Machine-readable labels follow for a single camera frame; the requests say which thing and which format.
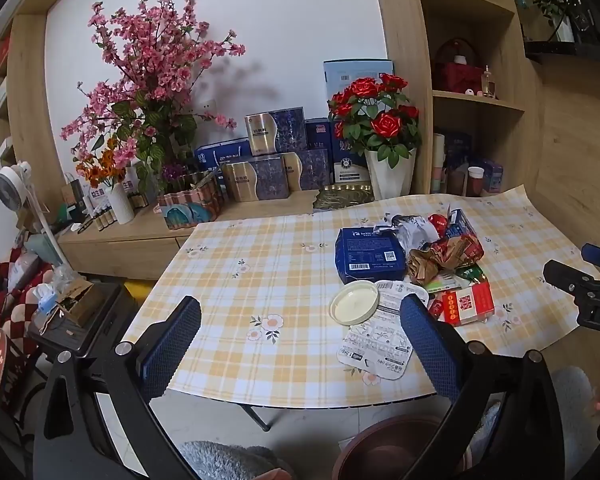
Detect gold ornate tray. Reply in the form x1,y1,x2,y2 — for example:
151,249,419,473
313,184,374,212

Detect red gift basket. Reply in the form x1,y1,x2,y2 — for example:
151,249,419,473
431,37,484,94

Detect narrow blue carton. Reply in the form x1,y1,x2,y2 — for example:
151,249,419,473
447,208,481,241

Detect red artificial rose bouquet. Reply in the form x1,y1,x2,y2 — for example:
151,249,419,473
328,73,423,169

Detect red checkered blanket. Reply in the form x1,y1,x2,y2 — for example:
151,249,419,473
0,246,48,413

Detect dark blue book box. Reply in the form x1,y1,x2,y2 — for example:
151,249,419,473
445,132,474,172

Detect pink artificial blossom branches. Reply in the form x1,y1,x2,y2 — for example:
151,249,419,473
60,0,247,181

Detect red and gold cardboard box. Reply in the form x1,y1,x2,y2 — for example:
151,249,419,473
441,281,496,328

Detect orange artificial flowers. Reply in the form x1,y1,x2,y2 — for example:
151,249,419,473
76,137,127,190

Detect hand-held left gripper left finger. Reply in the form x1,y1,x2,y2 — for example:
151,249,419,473
32,296,203,480

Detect black side table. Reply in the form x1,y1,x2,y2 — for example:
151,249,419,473
26,281,140,361

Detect colourful candle packet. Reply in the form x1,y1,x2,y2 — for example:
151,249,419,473
424,279,462,295

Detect white faceted flower pot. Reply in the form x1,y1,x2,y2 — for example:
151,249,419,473
364,147,417,200

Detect white plastic bag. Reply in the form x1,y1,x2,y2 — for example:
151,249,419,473
374,211,441,252

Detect small dark blue box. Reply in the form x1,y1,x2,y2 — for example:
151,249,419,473
304,118,334,152

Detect white desk fan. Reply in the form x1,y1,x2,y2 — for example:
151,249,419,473
0,160,67,267

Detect blue cardboard box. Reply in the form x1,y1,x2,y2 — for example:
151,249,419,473
335,226,407,285

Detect blue and white box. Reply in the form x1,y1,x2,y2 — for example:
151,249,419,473
331,132,372,184

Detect tall light blue box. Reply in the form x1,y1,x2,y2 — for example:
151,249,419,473
323,59,395,102

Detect black ledge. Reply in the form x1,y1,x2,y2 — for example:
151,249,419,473
524,35,600,62

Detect red snack wrapper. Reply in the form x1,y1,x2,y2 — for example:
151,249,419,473
430,234,486,272

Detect cream round plastic lid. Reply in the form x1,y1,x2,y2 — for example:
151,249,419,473
329,281,380,326

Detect blue carton with handle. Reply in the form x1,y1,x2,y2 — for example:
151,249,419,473
194,137,253,177

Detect small blue printed box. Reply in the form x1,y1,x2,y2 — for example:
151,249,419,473
482,159,504,194

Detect brown plastic bin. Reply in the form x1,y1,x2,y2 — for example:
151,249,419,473
332,414,462,480

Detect brown gold wrapper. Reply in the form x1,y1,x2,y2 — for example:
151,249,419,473
406,247,456,287

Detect black table leg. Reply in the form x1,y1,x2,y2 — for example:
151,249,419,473
239,401,273,434

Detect grey fluffy cloth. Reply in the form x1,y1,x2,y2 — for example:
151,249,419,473
179,439,283,480

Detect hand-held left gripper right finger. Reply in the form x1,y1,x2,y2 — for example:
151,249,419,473
399,294,566,480

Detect row of small bottles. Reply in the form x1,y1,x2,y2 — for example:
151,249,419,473
76,204,119,233

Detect open cardboard box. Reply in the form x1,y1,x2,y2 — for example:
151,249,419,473
39,279,109,327

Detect pink roses in white vase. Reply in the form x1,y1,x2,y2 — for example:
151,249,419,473
529,0,583,44

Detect white ribbed vase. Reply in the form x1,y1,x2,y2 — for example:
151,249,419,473
105,182,136,226

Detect wooden wall shelf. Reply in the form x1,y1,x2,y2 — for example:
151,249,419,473
0,10,65,198

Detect stack of pastel cups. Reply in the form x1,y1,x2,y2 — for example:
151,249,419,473
432,132,447,194

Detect white printed seal film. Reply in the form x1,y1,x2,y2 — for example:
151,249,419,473
336,316,414,382
375,280,429,320

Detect wooden shelf unit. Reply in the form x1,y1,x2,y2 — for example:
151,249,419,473
369,0,545,200

